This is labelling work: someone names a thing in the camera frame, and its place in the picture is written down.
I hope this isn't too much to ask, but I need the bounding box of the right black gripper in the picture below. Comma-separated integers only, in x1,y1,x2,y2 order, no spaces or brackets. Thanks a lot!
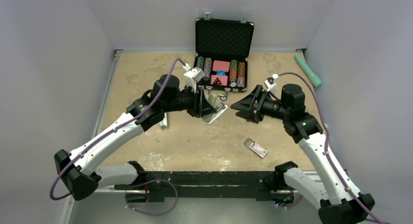
231,84,290,123

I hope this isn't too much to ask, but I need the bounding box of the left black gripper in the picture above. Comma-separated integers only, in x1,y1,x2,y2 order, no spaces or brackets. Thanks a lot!
162,83,216,118

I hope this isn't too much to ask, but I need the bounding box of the green white stapler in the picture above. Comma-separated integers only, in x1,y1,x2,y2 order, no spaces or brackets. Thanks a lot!
202,93,228,124

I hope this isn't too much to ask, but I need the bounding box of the light blue stapler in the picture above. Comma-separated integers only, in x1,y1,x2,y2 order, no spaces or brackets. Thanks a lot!
158,113,168,129

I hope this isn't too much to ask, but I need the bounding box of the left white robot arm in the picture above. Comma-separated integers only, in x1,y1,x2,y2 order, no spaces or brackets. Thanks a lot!
50,73,227,201

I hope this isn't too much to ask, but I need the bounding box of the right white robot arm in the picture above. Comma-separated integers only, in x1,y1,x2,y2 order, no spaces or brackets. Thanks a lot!
230,84,375,224

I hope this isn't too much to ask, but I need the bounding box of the pink card deck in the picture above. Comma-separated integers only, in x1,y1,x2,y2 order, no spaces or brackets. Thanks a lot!
212,60,230,73
210,75,228,86

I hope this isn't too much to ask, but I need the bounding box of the red white staple box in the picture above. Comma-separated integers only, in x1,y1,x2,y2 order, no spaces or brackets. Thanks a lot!
244,138,267,159

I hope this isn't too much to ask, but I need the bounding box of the black poker chip case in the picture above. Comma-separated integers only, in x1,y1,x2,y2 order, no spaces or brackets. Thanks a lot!
194,18,255,93

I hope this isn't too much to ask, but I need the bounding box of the mint green cylinder tool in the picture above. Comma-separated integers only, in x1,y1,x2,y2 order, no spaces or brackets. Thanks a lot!
294,55,322,88

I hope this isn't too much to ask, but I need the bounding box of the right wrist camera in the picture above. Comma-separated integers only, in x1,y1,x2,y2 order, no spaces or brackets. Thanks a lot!
264,74,279,95

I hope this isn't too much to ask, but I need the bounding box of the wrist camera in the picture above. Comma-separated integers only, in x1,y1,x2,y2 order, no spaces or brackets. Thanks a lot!
184,67,205,93
264,74,279,95

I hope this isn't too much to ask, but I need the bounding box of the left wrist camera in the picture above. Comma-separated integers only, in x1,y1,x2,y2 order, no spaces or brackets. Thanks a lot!
184,67,205,93

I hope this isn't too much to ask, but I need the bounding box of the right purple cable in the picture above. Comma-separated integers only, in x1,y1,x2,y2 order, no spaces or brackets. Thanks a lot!
277,72,393,224

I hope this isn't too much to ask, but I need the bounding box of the purple cable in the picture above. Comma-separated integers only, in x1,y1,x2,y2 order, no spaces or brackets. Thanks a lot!
49,58,188,216
277,72,393,224

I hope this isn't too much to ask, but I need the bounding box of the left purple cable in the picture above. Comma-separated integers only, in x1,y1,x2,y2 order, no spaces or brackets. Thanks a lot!
49,58,188,216

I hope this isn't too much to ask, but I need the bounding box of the aluminium frame rail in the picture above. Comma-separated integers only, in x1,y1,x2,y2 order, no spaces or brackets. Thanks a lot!
57,49,124,224

